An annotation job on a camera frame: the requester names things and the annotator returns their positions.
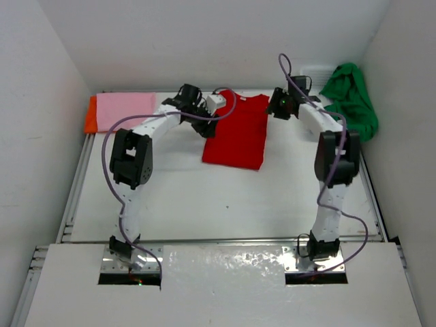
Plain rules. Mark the red t shirt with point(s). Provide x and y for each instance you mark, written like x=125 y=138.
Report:
x=240 y=139

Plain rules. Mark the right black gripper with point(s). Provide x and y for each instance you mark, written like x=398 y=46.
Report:
x=274 y=105

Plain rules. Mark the metal base plate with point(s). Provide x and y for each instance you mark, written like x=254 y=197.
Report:
x=295 y=261
x=140 y=262

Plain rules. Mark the white plastic bin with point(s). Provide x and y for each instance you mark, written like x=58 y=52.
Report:
x=320 y=74

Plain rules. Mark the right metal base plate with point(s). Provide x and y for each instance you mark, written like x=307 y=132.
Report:
x=295 y=261

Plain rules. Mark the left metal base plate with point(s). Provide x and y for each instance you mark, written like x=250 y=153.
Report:
x=140 y=262

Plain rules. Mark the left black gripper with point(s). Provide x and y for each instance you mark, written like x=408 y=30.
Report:
x=207 y=129

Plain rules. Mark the pink t shirt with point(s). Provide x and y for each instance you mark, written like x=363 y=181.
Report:
x=112 y=107

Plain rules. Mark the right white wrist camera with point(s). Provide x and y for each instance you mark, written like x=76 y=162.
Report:
x=304 y=83

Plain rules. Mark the green t shirt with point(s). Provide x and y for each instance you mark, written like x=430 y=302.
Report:
x=346 y=89

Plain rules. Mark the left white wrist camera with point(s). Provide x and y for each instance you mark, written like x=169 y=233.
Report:
x=215 y=102

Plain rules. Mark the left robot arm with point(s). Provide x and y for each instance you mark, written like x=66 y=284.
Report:
x=131 y=161

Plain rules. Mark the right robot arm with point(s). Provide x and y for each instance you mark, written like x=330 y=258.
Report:
x=337 y=162

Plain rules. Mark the orange t shirt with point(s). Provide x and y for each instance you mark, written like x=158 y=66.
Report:
x=90 y=122

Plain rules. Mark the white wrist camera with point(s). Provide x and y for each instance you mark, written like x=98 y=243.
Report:
x=215 y=102
x=304 y=83

